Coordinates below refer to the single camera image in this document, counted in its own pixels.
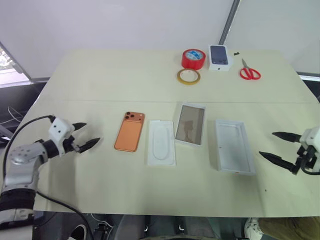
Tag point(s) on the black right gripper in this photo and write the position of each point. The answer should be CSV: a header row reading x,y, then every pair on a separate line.
x,y
306,156

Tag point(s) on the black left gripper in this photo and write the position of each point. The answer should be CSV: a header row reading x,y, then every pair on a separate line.
x,y
70,145

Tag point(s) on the orange smartphone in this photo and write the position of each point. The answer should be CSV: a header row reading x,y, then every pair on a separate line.
x,y
128,135

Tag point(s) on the white phone tray insert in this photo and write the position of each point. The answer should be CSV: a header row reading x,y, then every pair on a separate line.
x,y
161,142

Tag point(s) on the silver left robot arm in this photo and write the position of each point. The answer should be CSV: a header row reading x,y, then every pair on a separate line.
x,y
22,160

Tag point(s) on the white phone box base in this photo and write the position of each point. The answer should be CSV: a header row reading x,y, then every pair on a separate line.
x,y
233,147

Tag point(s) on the white box blue phone print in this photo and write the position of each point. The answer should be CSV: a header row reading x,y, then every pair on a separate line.
x,y
220,57

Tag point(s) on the grey window ledge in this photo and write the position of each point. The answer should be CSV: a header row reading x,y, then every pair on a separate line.
x,y
310,76

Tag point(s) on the black side cabinet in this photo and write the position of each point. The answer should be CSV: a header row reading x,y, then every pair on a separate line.
x,y
17,97

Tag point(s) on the white shoe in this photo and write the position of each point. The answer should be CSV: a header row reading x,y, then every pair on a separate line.
x,y
253,228

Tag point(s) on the dark round shape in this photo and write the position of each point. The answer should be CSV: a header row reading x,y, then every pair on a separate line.
x,y
79,232

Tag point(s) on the yellow tape roll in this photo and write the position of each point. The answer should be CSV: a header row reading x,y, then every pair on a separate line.
x,y
188,83

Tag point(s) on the red tape roll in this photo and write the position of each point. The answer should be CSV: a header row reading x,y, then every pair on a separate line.
x,y
193,65

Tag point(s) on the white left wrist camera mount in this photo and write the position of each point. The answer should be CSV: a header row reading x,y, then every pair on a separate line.
x,y
60,130

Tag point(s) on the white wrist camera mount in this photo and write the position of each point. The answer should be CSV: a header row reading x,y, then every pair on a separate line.
x,y
60,130
311,136

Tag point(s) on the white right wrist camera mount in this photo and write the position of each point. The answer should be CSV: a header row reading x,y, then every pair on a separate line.
x,y
311,136

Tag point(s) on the grey window frame bar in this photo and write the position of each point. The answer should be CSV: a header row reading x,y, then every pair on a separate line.
x,y
15,60

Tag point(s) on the grey wall pole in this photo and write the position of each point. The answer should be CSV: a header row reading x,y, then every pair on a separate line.
x,y
228,21

